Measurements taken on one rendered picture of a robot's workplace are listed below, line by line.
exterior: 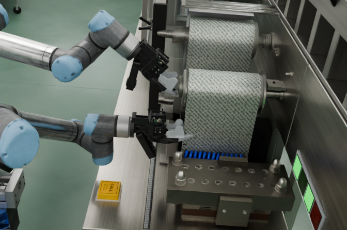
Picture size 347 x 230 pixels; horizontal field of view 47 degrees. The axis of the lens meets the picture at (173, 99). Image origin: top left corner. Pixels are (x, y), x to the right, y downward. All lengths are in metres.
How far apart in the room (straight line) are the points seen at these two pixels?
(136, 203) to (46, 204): 1.36
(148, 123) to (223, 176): 0.30
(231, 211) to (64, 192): 1.63
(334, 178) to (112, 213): 0.72
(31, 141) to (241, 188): 0.65
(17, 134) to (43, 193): 1.71
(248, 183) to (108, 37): 0.64
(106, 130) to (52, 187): 1.50
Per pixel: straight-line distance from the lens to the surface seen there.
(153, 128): 1.32
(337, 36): 1.04
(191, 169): 1.33
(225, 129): 1.36
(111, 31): 1.23
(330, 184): 1.00
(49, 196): 2.74
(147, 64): 1.27
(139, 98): 1.93
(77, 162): 2.96
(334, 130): 0.98
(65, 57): 1.18
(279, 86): 1.35
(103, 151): 1.40
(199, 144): 1.39
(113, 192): 1.39
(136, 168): 1.52
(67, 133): 1.42
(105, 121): 1.34
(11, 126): 1.09
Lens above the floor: 1.90
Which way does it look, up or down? 31 degrees down
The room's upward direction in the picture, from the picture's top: 5 degrees clockwise
